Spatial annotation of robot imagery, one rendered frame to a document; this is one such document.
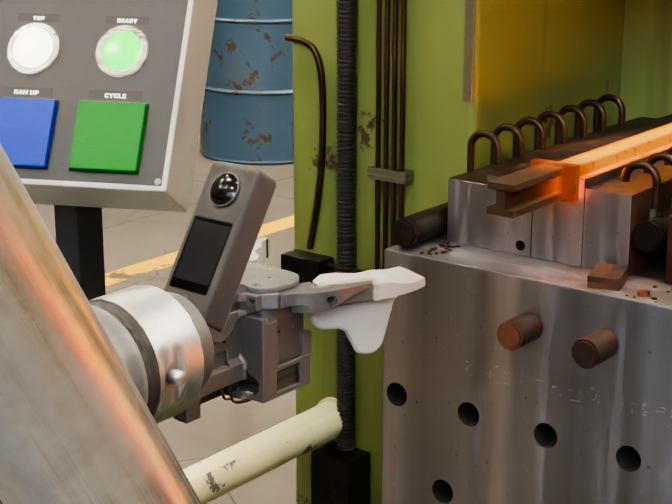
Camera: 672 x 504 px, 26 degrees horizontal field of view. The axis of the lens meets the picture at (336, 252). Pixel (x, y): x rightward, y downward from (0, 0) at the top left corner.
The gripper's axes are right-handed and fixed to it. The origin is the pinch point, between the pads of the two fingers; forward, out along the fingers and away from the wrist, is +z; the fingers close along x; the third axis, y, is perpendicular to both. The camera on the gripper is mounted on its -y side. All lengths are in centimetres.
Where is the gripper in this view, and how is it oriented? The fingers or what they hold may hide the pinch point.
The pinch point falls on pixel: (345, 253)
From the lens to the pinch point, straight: 111.5
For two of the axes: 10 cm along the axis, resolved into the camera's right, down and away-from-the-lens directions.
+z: 6.2, -2.1, 7.6
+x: 7.9, 1.7, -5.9
